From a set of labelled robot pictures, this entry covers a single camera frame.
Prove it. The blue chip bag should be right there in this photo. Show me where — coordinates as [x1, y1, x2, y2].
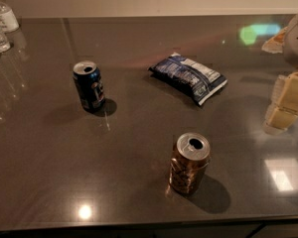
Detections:
[149, 53, 227, 106]

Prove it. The blue pepsi can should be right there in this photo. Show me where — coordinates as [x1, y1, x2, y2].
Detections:
[73, 60, 105, 113]

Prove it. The orange soda can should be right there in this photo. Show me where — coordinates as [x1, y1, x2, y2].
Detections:
[169, 132, 211, 195]

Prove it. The white hand sanitizer bottle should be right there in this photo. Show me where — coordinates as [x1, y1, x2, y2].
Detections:
[0, 0, 19, 33]

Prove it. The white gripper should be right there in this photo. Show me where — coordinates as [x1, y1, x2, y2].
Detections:
[261, 13, 298, 135]

